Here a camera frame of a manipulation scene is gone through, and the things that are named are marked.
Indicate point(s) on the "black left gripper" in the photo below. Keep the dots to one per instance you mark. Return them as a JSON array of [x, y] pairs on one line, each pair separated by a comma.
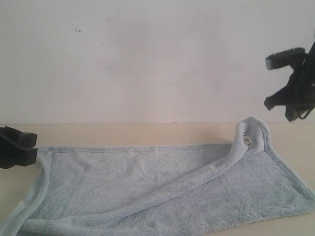
[[11, 140]]

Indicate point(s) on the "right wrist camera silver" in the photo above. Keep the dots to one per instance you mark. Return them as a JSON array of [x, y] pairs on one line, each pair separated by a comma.
[[293, 57]]

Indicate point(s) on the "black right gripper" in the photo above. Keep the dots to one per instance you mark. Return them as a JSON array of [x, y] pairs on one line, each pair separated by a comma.
[[301, 102]]

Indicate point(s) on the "light blue terry towel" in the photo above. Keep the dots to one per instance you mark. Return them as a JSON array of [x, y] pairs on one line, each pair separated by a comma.
[[185, 190]]

